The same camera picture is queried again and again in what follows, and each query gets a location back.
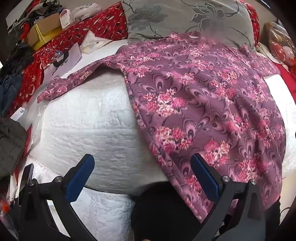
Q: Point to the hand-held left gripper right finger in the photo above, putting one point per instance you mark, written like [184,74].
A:
[205,179]

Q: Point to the white paper envelope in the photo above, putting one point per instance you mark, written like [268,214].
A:
[94,42]

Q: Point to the white quilted blanket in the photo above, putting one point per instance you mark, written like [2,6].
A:
[92,127]

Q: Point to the person's black pants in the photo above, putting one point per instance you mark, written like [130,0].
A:
[161,208]

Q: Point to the purple floral garment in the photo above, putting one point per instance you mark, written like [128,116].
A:
[196,92]

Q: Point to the plush toy in plastic bag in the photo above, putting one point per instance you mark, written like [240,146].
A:
[279,44]

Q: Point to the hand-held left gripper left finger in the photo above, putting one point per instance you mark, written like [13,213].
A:
[79,179]

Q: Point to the mixed clothes heap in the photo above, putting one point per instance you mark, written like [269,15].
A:
[37,11]

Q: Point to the red printed blanket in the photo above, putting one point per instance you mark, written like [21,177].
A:
[104,25]

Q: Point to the plain red cloth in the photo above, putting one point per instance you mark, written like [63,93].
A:
[288,76]

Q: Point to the blue denim cloth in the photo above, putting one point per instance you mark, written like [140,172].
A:
[10,92]

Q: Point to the dark clothes pile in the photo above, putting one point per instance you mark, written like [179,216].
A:
[17,60]

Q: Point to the clear plastic bag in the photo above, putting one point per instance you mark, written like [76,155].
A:
[30,111]

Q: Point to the grey floral pillow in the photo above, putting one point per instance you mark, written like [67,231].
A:
[173,16]

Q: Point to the grey cloth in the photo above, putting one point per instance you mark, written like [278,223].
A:
[11,143]

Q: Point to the yellow cardboard box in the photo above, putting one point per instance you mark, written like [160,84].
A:
[44,32]

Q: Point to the white plastic bag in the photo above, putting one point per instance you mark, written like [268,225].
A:
[85,12]

